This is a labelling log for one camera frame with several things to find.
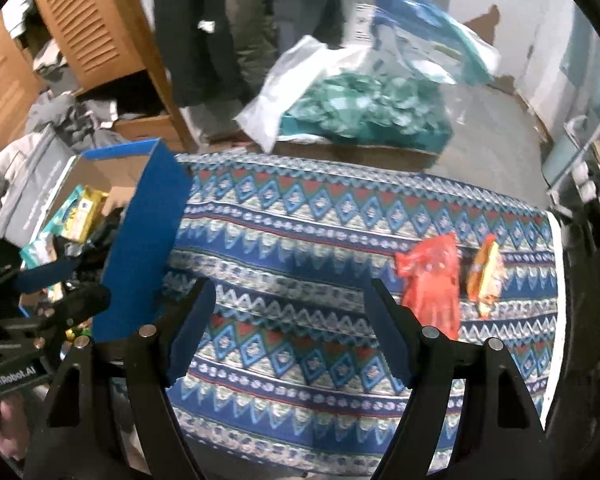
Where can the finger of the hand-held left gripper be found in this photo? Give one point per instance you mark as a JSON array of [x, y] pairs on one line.
[[75, 305], [47, 275]]

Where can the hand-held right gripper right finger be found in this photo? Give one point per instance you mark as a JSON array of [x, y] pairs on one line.
[[387, 330]]

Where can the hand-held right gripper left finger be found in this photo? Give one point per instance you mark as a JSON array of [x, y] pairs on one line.
[[192, 330]]

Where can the blue cardboard box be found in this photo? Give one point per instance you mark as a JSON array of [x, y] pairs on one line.
[[140, 245]]

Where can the red snack packet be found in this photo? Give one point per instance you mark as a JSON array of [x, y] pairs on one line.
[[430, 280]]

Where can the grey white bag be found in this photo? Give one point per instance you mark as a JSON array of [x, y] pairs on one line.
[[25, 185]]

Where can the small orange yellow snack packet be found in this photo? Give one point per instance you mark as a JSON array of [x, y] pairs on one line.
[[485, 275]]

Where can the blue patterned blanket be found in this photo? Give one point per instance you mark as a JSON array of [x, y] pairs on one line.
[[305, 240]]

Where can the pile of grey clothes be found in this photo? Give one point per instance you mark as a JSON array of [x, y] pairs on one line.
[[75, 115]]

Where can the brown cardboard box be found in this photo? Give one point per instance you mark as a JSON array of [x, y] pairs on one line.
[[360, 152]]

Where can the plain wooden door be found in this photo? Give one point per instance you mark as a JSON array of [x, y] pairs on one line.
[[5, 95]]

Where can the pile of teal packets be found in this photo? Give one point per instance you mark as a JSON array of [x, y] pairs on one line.
[[370, 105]]

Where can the wooden louvered cabinet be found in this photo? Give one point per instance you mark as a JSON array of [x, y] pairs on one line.
[[95, 25]]

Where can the light blue cabinet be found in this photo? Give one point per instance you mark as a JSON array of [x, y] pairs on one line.
[[575, 155]]

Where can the dark hanging clothes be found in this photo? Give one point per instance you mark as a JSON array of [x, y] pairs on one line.
[[205, 60]]

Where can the blue white plastic bag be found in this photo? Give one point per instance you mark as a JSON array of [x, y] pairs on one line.
[[425, 25]]

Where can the metal can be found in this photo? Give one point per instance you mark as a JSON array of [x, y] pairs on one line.
[[357, 15]]

